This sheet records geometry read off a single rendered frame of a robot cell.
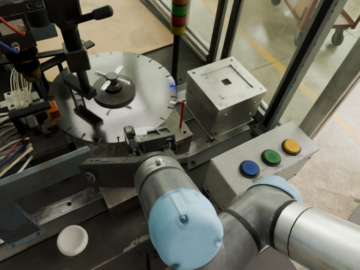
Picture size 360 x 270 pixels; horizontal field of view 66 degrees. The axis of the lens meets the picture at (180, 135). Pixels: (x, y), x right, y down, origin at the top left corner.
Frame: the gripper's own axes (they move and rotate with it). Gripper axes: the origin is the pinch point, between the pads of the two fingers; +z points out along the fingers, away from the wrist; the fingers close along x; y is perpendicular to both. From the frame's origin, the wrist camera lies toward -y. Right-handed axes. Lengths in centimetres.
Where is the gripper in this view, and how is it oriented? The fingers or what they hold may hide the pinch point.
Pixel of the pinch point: (126, 136)
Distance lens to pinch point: 60.5
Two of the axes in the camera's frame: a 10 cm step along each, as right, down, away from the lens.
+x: -1.2, -9.2, -3.7
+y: 9.4, -2.2, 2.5
